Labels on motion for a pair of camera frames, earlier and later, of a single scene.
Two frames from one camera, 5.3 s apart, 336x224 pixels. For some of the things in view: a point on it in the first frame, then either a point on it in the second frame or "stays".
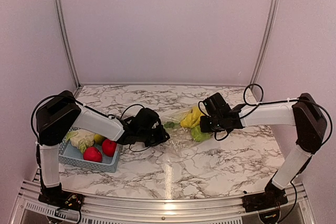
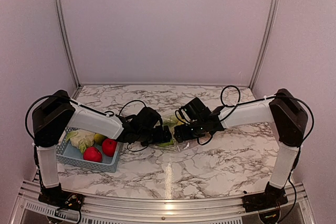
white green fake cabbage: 81,139 stays
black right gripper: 205,128 → 182,135
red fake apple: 92,153 stays
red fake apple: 108,147 stays
